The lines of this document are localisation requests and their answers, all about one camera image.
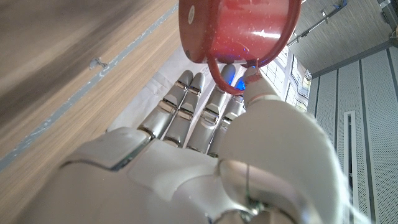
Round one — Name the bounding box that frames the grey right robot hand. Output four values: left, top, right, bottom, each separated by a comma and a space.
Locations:
15, 63, 355, 224

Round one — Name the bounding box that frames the red enamel mug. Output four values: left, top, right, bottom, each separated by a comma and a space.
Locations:
178, 0, 302, 96

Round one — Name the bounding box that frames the grey tape outline on table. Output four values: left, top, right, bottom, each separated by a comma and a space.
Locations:
0, 2, 180, 172

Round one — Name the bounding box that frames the dark metal wall rail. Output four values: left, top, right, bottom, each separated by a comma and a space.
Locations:
287, 0, 348, 47

